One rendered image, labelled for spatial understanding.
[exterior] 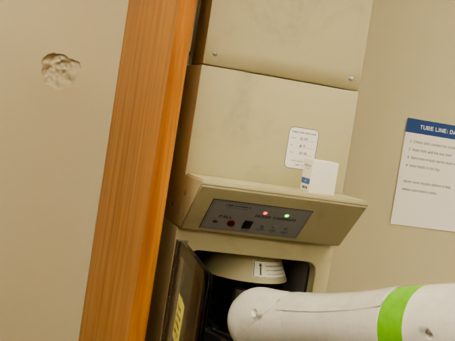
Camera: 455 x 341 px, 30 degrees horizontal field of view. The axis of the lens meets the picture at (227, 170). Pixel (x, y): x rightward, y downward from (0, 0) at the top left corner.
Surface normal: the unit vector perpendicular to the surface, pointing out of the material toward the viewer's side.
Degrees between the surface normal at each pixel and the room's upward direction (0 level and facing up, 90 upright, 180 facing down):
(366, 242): 90
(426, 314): 70
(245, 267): 66
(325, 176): 90
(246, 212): 135
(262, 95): 90
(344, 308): 62
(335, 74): 90
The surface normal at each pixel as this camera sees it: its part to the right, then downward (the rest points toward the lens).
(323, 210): 0.11, 0.77
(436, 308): -0.71, -0.56
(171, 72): 0.30, 0.10
